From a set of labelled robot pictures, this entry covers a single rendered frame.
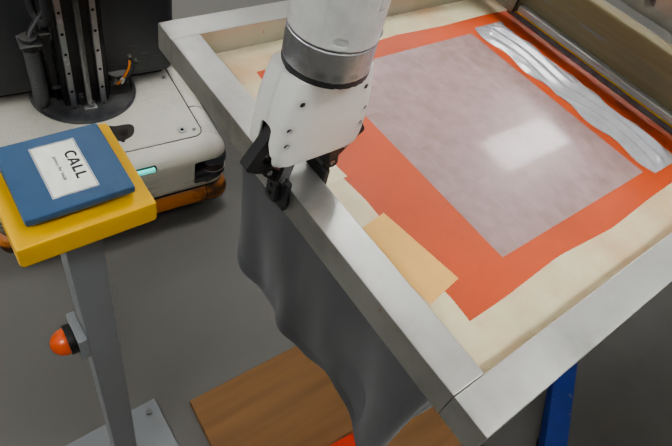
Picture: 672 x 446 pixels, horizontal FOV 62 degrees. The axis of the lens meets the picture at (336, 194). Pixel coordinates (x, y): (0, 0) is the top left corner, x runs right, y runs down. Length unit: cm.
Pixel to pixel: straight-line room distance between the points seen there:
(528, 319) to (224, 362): 106
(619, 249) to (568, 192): 9
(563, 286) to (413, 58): 40
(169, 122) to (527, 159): 114
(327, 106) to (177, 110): 125
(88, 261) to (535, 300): 49
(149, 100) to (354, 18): 136
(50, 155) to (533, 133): 59
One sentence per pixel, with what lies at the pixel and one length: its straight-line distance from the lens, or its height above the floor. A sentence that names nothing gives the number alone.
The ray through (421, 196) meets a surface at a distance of 64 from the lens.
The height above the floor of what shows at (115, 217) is 95.
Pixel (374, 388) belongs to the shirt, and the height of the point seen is 68.
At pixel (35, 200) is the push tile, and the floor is 97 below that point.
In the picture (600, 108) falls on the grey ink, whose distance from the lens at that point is 92.
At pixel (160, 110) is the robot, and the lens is 170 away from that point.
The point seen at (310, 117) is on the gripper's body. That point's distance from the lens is 47.
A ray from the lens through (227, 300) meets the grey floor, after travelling 162.
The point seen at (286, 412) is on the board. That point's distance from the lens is 148.
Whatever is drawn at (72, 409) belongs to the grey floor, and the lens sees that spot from 151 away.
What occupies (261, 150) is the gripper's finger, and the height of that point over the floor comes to 105.
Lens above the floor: 140
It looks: 47 degrees down
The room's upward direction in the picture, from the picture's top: 18 degrees clockwise
